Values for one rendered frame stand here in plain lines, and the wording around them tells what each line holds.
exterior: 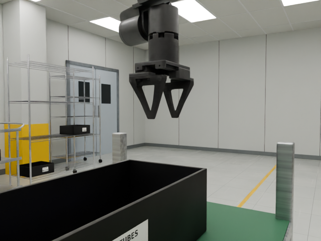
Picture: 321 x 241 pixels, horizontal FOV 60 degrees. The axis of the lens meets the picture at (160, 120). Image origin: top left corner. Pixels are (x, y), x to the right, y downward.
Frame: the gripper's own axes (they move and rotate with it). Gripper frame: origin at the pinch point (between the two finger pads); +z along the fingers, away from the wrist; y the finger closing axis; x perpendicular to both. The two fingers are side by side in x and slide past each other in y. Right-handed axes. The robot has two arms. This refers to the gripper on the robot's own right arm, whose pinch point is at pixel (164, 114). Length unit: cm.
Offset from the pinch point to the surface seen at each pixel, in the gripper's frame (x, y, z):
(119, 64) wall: -471, -551, -130
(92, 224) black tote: 8.8, 27.4, 9.7
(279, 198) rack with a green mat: 18.5, -12.8, 16.6
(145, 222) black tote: 8.8, 18.9, 12.5
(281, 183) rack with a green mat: 18.9, -12.8, 13.6
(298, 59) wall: -40, -680, -120
